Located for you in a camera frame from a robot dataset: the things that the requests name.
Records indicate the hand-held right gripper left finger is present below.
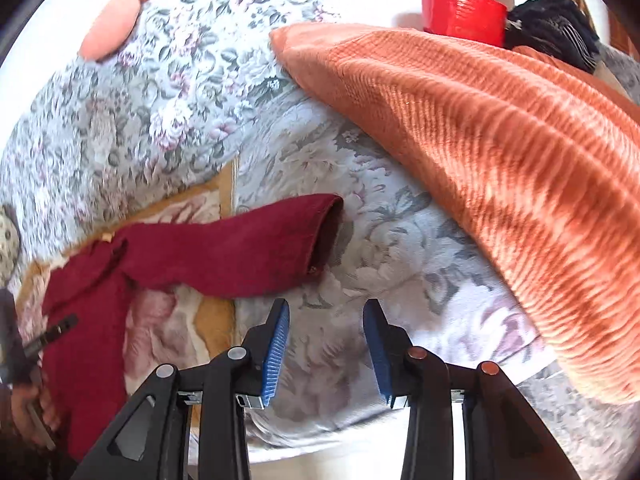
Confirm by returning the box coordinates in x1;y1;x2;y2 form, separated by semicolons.
70;298;292;480

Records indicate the maroon knit sweater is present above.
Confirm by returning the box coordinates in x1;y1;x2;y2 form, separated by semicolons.
41;193;345;462

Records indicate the black knit cloth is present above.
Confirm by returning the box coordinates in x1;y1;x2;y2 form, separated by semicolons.
504;0;602;74

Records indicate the small orange cushion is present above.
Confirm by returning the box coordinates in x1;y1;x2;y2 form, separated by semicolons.
79;0;251;62

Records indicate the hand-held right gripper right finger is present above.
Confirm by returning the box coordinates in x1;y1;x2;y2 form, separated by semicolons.
362;298;583;480

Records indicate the golden pink floral blanket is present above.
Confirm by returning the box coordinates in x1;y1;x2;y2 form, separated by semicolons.
14;160;242;423

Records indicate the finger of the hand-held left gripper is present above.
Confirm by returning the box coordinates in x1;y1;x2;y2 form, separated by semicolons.
22;314;79;361

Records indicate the floral bedspread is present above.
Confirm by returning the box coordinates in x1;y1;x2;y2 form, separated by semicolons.
0;0;640;467

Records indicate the person's left hand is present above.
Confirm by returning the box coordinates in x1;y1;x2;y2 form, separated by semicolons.
9;382;63;448

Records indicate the orange ribbed blanket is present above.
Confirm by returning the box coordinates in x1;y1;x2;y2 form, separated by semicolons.
270;22;640;406

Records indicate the cream patterned pillow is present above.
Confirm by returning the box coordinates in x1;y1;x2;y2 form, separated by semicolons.
0;204;22;288

